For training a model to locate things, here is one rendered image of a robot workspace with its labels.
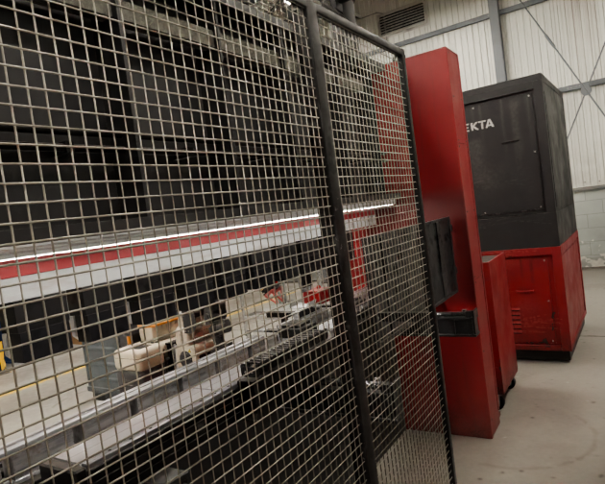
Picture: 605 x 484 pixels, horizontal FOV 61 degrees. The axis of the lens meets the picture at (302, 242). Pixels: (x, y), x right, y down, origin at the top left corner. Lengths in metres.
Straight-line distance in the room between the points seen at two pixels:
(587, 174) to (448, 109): 6.24
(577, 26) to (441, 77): 6.43
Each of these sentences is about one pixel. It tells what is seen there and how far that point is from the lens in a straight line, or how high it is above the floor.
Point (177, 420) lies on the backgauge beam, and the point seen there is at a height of 0.97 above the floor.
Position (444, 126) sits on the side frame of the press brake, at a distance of 3.15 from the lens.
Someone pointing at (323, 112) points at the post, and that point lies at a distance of 1.35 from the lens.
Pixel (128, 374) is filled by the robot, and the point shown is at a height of 0.67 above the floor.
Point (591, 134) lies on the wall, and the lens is 9.25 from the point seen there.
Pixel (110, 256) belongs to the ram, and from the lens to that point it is 1.71.
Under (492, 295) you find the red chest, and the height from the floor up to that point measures 0.78.
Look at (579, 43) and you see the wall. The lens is 9.45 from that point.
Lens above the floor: 1.46
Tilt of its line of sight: 3 degrees down
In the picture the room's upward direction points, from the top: 8 degrees counter-clockwise
